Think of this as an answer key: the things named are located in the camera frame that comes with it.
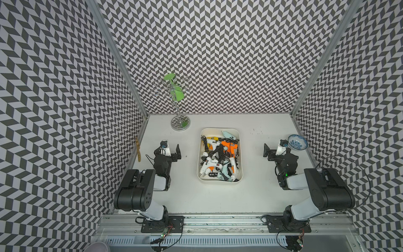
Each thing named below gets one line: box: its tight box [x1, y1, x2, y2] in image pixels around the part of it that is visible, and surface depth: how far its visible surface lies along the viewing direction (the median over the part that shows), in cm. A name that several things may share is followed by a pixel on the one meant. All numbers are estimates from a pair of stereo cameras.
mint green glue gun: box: [220, 130, 237, 141], surface depth 104 cm
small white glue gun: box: [206, 138, 221, 151], surface depth 98 cm
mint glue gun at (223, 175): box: [217, 162, 232, 182], surface depth 86 cm
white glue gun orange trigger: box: [229, 156, 237, 182], surface depth 88 cm
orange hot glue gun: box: [220, 140, 238, 159], surface depth 95 cm
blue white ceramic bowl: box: [287, 134, 309, 151], surface depth 101 cm
